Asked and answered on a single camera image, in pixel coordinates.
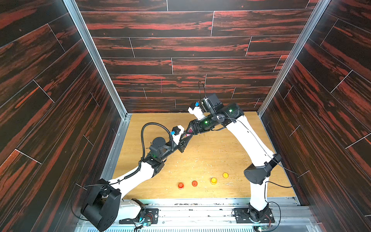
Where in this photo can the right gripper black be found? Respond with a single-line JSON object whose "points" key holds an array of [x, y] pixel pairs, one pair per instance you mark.
{"points": [[191, 127]]}

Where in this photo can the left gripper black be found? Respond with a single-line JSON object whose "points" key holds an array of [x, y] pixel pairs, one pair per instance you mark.
{"points": [[182, 144]]}

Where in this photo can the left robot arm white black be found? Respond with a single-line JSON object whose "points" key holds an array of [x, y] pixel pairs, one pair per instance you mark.
{"points": [[104, 204]]}

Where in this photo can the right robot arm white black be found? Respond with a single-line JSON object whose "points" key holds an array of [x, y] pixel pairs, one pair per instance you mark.
{"points": [[263, 159]]}

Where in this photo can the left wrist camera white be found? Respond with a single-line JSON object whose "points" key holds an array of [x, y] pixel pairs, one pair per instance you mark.
{"points": [[177, 133]]}

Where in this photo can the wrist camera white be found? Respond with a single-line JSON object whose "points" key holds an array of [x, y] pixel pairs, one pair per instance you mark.
{"points": [[196, 110], [177, 133]]}

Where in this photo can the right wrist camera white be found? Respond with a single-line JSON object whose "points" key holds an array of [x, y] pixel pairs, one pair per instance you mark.
{"points": [[196, 110]]}

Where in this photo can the aluminium front rail frame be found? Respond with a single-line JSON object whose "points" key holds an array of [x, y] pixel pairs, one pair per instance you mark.
{"points": [[222, 215]]}

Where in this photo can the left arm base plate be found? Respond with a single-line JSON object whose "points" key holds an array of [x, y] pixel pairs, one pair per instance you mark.
{"points": [[147, 217]]}

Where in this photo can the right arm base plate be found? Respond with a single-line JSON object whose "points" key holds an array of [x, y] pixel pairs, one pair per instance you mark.
{"points": [[251, 215]]}

